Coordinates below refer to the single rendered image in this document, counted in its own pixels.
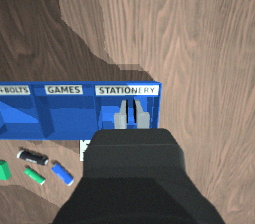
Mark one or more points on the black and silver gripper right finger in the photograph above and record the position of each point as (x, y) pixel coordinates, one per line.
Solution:
(142, 119)

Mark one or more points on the blue aa battery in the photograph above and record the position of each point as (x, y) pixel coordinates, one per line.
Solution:
(62, 173)

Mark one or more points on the blue three-compartment bin rack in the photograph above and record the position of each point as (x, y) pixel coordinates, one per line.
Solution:
(71, 110)

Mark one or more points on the black aa battery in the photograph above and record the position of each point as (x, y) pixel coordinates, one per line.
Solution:
(31, 157)

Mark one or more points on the green battery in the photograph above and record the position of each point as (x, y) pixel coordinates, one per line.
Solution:
(34, 175)

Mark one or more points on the white domino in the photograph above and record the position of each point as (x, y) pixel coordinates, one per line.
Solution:
(83, 146)

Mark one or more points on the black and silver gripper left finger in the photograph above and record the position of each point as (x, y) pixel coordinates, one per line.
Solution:
(121, 118)

